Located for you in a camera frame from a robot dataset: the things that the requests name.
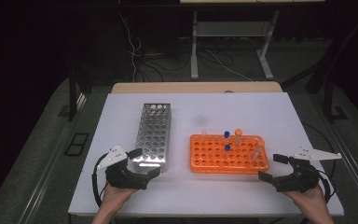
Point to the person's left hand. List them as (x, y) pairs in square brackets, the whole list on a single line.
[(115, 196)]

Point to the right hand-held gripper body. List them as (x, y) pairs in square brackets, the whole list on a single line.
[(301, 180)]

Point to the orange cap test tube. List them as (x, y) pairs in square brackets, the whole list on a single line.
[(260, 143), (238, 132)]

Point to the white table cover board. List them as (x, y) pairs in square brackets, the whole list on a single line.
[(199, 193)]

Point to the wooden table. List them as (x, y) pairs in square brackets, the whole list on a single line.
[(183, 87)]

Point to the person's right hand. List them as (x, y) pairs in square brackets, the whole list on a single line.
[(312, 200)]

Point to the orange test tube rack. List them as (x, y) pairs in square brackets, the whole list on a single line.
[(217, 160)]

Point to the black floor frame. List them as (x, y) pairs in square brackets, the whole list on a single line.
[(71, 149)]

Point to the black slanted metal stand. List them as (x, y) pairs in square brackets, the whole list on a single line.
[(329, 93)]

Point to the grey metal desk frame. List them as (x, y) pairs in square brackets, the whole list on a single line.
[(194, 46)]

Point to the clear test tube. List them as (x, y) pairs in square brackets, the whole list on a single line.
[(203, 132)]

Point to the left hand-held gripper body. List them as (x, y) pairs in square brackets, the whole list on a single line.
[(122, 179)]

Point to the metal test tube rack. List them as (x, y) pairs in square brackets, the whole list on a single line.
[(154, 137)]

